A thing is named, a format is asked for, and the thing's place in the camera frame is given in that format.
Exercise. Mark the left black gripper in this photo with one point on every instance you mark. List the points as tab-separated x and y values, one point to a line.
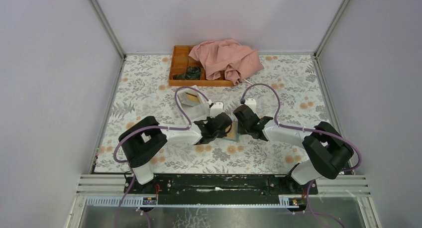
221	135

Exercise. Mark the dark green crumpled item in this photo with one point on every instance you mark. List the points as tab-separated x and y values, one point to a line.
192	73

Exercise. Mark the pink cloth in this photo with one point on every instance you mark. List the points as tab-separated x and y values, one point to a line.
227	58

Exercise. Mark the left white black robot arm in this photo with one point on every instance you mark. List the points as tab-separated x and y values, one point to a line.
146	138

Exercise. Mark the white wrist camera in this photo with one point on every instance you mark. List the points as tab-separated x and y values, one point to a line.
216	109
251	103

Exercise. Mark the white slotted cable duct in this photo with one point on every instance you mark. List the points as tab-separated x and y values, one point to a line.
152	202

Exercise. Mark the wooden compartment tray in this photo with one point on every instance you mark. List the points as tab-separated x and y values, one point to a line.
180	63

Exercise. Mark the green card holder wallet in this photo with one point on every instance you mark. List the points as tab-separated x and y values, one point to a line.
231	139

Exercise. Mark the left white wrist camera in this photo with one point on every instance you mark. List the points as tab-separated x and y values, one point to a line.
216	109

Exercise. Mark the floral patterned table mat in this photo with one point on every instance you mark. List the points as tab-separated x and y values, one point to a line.
287	82

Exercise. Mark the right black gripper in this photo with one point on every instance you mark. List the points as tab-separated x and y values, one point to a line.
241	130

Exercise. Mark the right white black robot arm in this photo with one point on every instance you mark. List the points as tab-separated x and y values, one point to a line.
327	152

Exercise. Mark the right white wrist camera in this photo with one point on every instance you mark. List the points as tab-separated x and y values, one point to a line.
251	103

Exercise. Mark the white plastic card box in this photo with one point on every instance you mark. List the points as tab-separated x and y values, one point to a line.
195	113

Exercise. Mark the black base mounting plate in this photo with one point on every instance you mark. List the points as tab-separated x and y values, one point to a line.
233	188

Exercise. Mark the gold VIP credit card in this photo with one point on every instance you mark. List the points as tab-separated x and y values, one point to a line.
232	131

